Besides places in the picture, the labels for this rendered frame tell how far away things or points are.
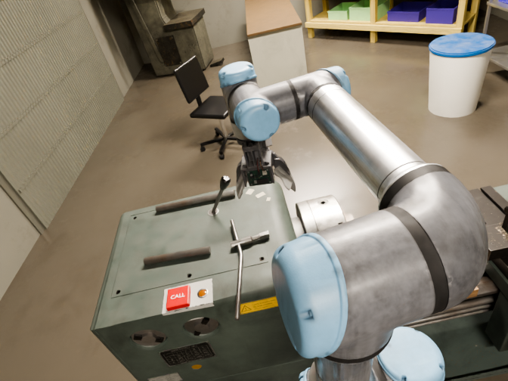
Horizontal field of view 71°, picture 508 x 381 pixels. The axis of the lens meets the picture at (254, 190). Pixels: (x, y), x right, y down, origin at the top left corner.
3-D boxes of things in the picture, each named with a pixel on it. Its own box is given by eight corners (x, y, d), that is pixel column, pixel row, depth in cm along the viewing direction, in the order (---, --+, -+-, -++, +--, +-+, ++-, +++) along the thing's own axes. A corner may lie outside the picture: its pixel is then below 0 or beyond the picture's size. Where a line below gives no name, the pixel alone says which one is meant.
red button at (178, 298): (168, 313, 92) (165, 308, 90) (170, 293, 96) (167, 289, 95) (190, 308, 91) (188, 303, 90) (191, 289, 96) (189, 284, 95)
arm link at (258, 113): (297, 91, 60) (277, 71, 69) (233, 111, 60) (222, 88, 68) (302, 131, 65) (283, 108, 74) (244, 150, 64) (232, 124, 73)
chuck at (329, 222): (335, 314, 113) (320, 230, 100) (314, 256, 141) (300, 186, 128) (363, 308, 112) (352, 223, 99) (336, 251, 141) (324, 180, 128)
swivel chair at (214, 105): (251, 126, 423) (231, 45, 365) (255, 153, 375) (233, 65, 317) (202, 137, 427) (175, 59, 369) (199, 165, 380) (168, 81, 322)
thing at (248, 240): (268, 233, 105) (231, 245, 104) (267, 228, 104) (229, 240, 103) (271, 238, 103) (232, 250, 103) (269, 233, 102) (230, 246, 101)
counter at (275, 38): (290, 35, 666) (283, -10, 620) (308, 79, 493) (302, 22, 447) (253, 43, 674) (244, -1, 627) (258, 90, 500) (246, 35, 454)
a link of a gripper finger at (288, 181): (295, 203, 89) (268, 183, 85) (294, 188, 94) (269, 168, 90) (305, 196, 87) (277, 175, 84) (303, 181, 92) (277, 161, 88)
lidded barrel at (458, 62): (470, 91, 381) (481, 28, 341) (490, 116, 340) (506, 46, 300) (416, 99, 391) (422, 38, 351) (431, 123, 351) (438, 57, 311)
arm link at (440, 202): (575, 226, 30) (333, 47, 67) (459, 268, 30) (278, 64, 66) (531, 298, 38) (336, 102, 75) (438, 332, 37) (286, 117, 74)
